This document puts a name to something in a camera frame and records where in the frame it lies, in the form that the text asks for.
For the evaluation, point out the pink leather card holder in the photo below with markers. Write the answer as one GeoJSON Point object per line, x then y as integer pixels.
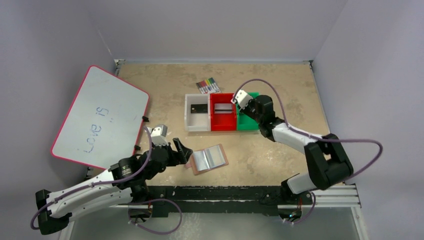
{"type": "Point", "coordinates": [207, 159]}

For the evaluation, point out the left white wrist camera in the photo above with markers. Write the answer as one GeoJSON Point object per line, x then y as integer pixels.
{"type": "Point", "coordinates": [158, 135]}

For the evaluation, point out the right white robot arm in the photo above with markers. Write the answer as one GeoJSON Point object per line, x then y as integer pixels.
{"type": "Point", "coordinates": [326, 160]}

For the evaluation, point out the pack of coloured markers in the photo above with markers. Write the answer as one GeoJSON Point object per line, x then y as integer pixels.
{"type": "Point", "coordinates": [208, 86]}

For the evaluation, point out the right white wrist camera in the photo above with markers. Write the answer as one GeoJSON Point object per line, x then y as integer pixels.
{"type": "Point", "coordinates": [241, 98]}

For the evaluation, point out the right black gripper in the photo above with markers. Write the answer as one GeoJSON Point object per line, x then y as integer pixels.
{"type": "Point", "coordinates": [248, 108]}

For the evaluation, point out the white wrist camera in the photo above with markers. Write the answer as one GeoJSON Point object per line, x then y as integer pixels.
{"type": "Point", "coordinates": [158, 135]}
{"type": "Point", "coordinates": [241, 98]}

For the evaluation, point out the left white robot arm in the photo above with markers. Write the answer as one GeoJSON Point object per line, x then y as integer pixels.
{"type": "Point", "coordinates": [122, 183]}

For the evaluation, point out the green plastic bin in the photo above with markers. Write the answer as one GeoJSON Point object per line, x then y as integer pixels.
{"type": "Point", "coordinates": [244, 122]}

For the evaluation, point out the black credit card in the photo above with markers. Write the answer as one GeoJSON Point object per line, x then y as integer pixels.
{"type": "Point", "coordinates": [199, 108]}

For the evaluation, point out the silver credit card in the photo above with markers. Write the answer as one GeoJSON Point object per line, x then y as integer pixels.
{"type": "Point", "coordinates": [223, 108]}

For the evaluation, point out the red plastic bin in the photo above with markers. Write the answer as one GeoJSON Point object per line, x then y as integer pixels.
{"type": "Point", "coordinates": [222, 122]}

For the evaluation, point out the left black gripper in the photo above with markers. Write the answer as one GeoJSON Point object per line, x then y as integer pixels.
{"type": "Point", "coordinates": [184, 153]}

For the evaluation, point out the white plastic bin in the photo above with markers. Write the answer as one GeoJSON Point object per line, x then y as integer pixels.
{"type": "Point", "coordinates": [198, 122]}

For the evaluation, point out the red framed whiteboard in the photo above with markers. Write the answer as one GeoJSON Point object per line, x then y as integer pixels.
{"type": "Point", "coordinates": [104, 122]}

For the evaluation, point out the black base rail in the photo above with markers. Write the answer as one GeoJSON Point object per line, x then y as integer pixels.
{"type": "Point", "coordinates": [265, 200]}

